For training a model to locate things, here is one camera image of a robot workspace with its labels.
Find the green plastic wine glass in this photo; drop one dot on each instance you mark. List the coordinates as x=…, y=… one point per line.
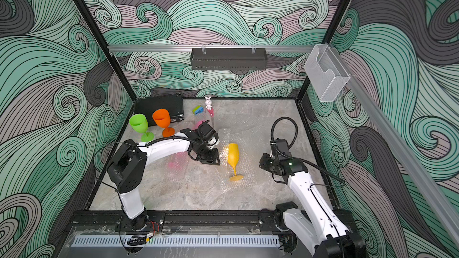
x=139, y=123

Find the black perforated wall tray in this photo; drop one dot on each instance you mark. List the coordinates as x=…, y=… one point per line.
x=239, y=59

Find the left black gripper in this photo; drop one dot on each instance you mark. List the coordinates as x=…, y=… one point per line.
x=213, y=159

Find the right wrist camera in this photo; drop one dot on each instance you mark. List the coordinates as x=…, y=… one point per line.
x=280, y=146

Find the white slotted cable duct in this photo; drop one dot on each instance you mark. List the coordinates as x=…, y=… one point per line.
x=180, y=241

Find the bubble wrap of pink glass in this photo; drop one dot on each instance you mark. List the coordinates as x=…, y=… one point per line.
x=176, y=175

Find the aluminium right wall rail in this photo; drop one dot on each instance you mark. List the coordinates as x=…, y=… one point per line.
x=419, y=122

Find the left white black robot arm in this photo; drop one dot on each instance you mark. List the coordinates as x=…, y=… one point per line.
x=127, y=167

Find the yellow wine glass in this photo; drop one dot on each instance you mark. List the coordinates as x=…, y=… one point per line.
x=233, y=160

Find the small bunny figurine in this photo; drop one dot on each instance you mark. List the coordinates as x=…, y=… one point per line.
x=208, y=102

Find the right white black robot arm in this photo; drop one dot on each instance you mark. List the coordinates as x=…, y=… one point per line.
x=319, y=228

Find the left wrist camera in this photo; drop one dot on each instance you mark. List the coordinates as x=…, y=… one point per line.
x=213, y=141

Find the black front mounting rail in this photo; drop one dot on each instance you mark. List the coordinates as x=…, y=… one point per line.
x=185, y=217

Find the clear plastic wall bin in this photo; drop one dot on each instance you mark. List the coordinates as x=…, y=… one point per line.
x=326, y=71

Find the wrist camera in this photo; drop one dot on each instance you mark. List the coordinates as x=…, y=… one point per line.
x=280, y=146
x=213, y=141

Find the aluminium back wall rail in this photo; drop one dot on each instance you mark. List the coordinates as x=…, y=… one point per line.
x=188, y=48

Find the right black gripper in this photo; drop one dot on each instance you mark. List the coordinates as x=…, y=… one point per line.
x=263, y=161

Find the magenta wine glass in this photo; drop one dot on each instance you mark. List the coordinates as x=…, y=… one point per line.
x=199, y=123

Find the aluminium wall rail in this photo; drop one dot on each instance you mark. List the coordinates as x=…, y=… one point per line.
x=188, y=48
x=419, y=122

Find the green blue toy block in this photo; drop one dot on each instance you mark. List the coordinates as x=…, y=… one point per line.
x=198, y=109

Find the orange plastic wine glass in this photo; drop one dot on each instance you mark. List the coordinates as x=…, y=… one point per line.
x=162, y=118

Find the pink wine glass left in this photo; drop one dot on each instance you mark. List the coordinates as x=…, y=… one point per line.
x=178, y=161

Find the bubble wrap of yellow glass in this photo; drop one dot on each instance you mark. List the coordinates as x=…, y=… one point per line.
x=248, y=165

